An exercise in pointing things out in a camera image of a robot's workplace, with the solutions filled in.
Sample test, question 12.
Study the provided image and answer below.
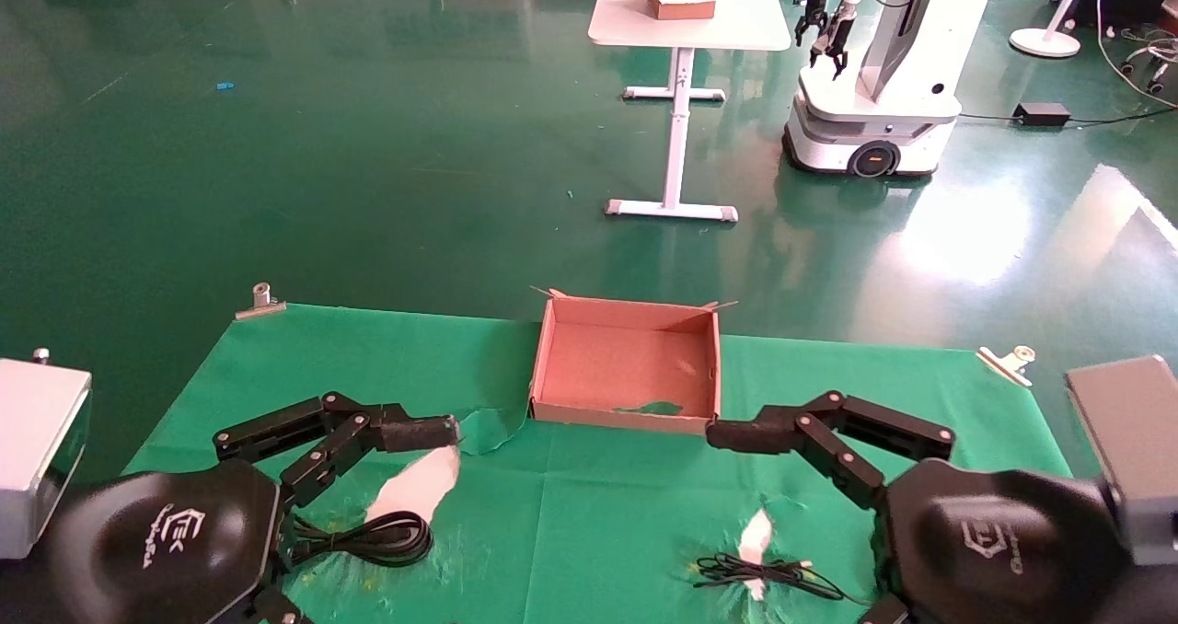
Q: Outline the white wheeled background robot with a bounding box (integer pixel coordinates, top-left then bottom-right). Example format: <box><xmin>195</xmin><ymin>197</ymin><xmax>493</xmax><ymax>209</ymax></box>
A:
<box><xmin>782</xmin><ymin>0</ymin><xmax>1004</xmax><ymax>179</ymax></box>

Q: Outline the black background robot gripper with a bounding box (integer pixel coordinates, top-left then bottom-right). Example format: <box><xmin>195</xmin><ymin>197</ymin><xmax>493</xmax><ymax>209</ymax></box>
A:
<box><xmin>795</xmin><ymin>0</ymin><xmax>829</xmax><ymax>48</ymax></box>
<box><xmin>810</xmin><ymin>12</ymin><xmax>850</xmax><ymax>80</ymax></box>

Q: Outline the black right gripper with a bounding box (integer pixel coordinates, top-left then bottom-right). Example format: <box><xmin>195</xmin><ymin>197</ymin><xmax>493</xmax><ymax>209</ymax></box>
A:
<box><xmin>858</xmin><ymin>458</ymin><xmax>1142</xmax><ymax>624</ymax></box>

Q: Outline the white table with legs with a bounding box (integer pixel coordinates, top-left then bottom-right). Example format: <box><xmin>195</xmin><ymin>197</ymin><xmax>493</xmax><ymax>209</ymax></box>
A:
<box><xmin>587</xmin><ymin>0</ymin><xmax>792</xmax><ymax>225</ymax></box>

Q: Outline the black adapter floor cable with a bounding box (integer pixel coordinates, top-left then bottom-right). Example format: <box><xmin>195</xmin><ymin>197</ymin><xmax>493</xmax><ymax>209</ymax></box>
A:
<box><xmin>957</xmin><ymin>104</ymin><xmax>1178</xmax><ymax>130</ymax></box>

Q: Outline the white floor stand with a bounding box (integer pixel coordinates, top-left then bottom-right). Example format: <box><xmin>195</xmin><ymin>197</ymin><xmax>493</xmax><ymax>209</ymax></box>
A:
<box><xmin>1010</xmin><ymin>0</ymin><xmax>1101</xmax><ymax>59</ymax></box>

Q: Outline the white floor cable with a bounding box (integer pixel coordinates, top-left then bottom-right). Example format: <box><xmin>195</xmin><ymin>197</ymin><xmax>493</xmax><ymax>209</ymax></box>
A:
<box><xmin>1095</xmin><ymin>0</ymin><xmax>1178</xmax><ymax>110</ymax></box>

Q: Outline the silver metal cloth clip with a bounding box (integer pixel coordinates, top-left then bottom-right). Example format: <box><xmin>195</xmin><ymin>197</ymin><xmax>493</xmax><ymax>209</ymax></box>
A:
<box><xmin>976</xmin><ymin>345</ymin><xmax>1037</xmax><ymax>388</ymax></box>
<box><xmin>235</xmin><ymin>282</ymin><xmax>287</xmax><ymax>320</ymax></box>

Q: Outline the right wrist camera housing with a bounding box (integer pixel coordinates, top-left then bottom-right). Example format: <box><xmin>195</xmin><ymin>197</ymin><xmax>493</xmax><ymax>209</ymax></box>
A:
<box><xmin>1065</xmin><ymin>355</ymin><xmax>1178</xmax><ymax>567</ymax></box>

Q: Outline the open brown cardboard box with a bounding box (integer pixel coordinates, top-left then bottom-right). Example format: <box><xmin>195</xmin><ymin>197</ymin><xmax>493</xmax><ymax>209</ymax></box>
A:
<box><xmin>529</xmin><ymin>285</ymin><xmax>739</xmax><ymax>437</ymax></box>

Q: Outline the black power adapter brick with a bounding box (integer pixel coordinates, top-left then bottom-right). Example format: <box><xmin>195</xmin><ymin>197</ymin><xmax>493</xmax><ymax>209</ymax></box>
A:
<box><xmin>1012</xmin><ymin>102</ymin><xmax>1072</xmax><ymax>128</ymax></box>

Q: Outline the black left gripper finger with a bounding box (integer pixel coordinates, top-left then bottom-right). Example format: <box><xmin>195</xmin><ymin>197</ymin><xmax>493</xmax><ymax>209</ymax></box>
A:
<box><xmin>214</xmin><ymin>391</ymin><xmax>461</xmax><ymax>510</ymax></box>

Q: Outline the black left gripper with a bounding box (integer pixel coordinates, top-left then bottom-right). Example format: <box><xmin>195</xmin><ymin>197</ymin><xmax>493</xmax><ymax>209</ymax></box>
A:
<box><xmin>46</xmin><ymin>458</ymin><xmax>309</xmax><ymax>624</ymax></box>

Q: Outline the green table cloth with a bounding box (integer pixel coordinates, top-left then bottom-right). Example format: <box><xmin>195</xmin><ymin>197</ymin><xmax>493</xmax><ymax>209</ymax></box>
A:
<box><xmin>120</xmin><ymin>304</ymin><xmax>1073</xmax><ymax>624</ymax></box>

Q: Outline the thick black power cable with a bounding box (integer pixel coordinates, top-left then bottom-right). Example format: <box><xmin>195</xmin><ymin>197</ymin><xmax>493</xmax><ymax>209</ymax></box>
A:
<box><xmin>293</xmin><ymin>511</ymin><xmax>433</xmax><ymax>568</ymax></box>

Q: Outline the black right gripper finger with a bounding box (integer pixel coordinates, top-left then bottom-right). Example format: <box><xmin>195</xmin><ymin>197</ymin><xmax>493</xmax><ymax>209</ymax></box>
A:
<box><xmin>706</xmin><ymin>389</ymin><xmax>956</xmax><ymax>512</ymax></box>

